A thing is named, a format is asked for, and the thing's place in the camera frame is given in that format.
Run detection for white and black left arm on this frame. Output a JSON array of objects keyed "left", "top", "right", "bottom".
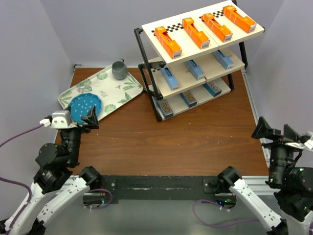
[{"left": 0, "top": 105, "right": 101, "bottom": 235}]

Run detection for silver toothpaste box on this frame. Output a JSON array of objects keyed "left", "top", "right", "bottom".
[
  {"left": 180, "top": 90, "right": 198, "bottom": 108},
  {"left": 153, "top": 97, "right": 174, "bottom": 120},
  {"left": 202, "top": 81, "right": 222, "bottom": 97}
]

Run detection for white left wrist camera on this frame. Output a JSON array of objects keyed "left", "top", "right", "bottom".
[{"left": 40, "top": 110, "right": 74, "bottom": 130}]

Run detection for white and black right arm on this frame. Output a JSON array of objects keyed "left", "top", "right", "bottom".
[{"left": 218, "top": 117, "right": 313, "bottom": 235}]

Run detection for orange toothpaste box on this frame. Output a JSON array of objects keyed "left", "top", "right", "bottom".
[
  {"left": 223, "top": 5, "right": 257, "bottom": 33},
  {"left": 182, "top": 18, "right": 210, "bottom": 49},
  {"left": 201, "top": 13, "right": 233, "bottom": 43},
  {"left": 154, "top": 26, "right": 182, "bottom": 59}
]

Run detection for aluminium frame rail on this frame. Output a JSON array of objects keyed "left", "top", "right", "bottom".
[{"left": 55, "top": 175, "right": 279, "bottom": 196}]

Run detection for three-tier cream shelf rack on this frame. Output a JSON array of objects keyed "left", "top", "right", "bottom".
[{"left": 134, "top": 0, "right": 265, "bottom": 121}]

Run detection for blue toothpaste box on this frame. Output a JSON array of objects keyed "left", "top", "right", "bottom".
[
  {"left": 160, "top": 66, "right": 179, "bottom": 91},
  {"left": 212, "top": 50, "right": 234, "bottom": 70},
  {"left": 184, "top": 60, "right": 205, "bottom": 80}
]

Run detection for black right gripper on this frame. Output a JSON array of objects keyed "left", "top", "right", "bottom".
[{"left": 250, "top": 115, "right": 305, "bottom": 183}]

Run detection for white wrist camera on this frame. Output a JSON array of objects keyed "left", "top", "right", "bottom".
[
  {"left": 285, "top": 131, "right": 313, "bottom": 152},
  {"left": 40, "top": 110, "right": 74, "bottom": 130}
]

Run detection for orange toothpaste box bottom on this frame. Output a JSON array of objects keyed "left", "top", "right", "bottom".
[{"left": 201, "top": 13, "right": 233, "bottom": 43}]

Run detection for leaf-patterned white tray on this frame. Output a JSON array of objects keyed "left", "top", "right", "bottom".
[{"left": 58, "top": 66, "right": 143, "bottom": 120}]

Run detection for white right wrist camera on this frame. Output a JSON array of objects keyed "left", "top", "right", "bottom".
[{"left": 285, "top": 131, "right": 313, "bottom": 152}]

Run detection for grey ceramic cup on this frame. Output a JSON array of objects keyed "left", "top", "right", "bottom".
[{"left": 112, "top": 59, "right": 128, "bottom": 80}]

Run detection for teal dotted plate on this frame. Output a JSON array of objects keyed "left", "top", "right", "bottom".
[{"left": 69, "top": 93, "right": 102, "bottom": 123}]

